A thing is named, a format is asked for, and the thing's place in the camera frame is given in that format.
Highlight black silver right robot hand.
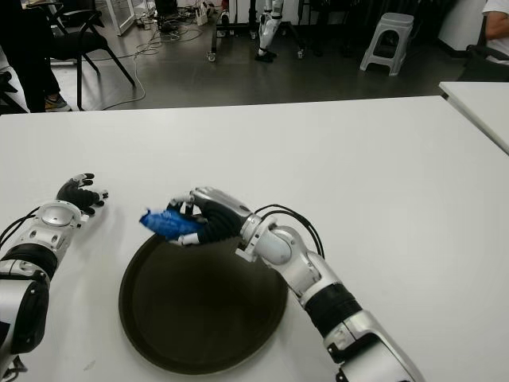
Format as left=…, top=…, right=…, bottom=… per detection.
left=165, top=185, right=255, bottom=246

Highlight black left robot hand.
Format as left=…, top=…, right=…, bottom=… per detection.
left=56, top=173, right=109, bottom=217

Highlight blue Oreo packet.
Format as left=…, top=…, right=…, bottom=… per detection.
left=138, top=205, right=206, bottom=241

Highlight round dark brown tray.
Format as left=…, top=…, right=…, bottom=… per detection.
left=118, top=214, right=289, bottom=376

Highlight black folding chair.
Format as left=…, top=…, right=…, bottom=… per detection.
left=0, top=71, right=29, bottom=115
left=39, top=0, right=136, bottom=111

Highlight standing person in black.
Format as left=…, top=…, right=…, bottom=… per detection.
left=0, top=0, right=72, bottom=114

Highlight white framed panel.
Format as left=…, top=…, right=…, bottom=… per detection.
left=106, top=0, right=136, bottom=37

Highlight white humanoid robot leg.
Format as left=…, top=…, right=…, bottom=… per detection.
left=253, top=0, right=284, bottom=63

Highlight grey plastic stool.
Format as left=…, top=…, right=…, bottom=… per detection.
left=359, top=11, right=414, bottom=76

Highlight white side table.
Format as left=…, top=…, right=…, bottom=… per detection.
left=437, top=80, right=509, bottom=156

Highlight black office chair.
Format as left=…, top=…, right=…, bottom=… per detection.
left=455, top=42, right=509, bottom=83

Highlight seated person in white shirt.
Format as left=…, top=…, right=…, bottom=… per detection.
left=481, top=0, right=509, bottom=43

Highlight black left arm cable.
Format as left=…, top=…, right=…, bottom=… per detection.
left=0, top=209, right=41, bottom=382

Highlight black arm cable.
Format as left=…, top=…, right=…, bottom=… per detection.
left=0, top=209, right=41, bottom=382
left=254, top=204, right=325, bottom=259

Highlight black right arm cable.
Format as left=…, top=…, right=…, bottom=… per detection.
left=254, top=204, right=325, bottom=259

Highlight white floor cable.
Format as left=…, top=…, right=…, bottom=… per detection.
left=81, top=23, right=168, bottom=111

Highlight black wheeled metal frame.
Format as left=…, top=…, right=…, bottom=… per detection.
left=204, top=0, right=307, bottom=63

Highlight tangled floor cables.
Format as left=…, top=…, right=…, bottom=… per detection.
left=153, top=6, right=204, bottom=43

